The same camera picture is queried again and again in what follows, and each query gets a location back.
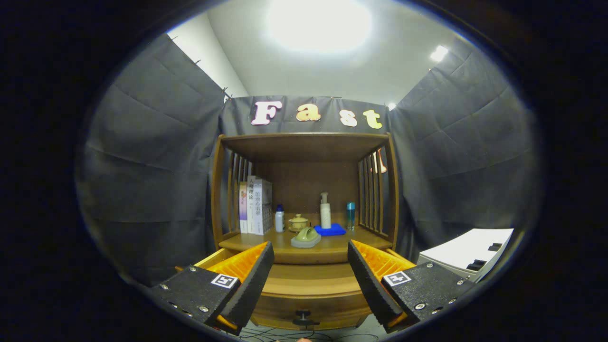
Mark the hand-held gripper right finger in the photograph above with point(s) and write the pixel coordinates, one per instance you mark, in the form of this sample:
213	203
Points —
366	280

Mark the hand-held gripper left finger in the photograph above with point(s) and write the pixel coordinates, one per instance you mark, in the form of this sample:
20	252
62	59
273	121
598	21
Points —
254	280

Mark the black backdrop cloth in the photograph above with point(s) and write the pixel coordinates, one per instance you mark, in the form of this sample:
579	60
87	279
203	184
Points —
152	166

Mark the slim blue bottle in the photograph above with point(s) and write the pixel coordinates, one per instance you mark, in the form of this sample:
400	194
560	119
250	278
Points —
350	218

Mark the small square ceiling light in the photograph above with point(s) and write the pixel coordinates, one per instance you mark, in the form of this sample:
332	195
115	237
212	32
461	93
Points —
439	53

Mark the green grey tape dispenser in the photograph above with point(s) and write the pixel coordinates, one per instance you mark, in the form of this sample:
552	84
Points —
306	237

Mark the brown wooden countertop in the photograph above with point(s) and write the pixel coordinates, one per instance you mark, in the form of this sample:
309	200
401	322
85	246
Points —
332	249

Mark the large round ceiling light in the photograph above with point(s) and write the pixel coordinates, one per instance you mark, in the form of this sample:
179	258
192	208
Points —
318	21

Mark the white pump bottle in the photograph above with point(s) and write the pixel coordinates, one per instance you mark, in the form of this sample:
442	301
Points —
326	216

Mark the thick grey white book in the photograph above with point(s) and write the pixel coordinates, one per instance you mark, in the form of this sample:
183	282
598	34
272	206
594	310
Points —
263	209

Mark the white bottle with blue cap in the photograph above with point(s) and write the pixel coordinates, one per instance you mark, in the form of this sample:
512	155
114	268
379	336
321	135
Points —
280	221

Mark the brown wooden drawer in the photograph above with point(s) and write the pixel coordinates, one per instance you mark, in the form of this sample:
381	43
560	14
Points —
308	304

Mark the brown wooden cabinet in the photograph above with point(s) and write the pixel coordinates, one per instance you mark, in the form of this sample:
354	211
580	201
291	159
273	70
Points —
304	147

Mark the thin pink book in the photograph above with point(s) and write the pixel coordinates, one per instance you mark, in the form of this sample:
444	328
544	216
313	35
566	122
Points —
243	209

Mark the white drawer unit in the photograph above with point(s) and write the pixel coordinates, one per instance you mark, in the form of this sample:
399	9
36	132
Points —
465	251

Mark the beige lidded tea bowl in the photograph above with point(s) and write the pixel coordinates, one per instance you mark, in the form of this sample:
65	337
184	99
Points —
299	222

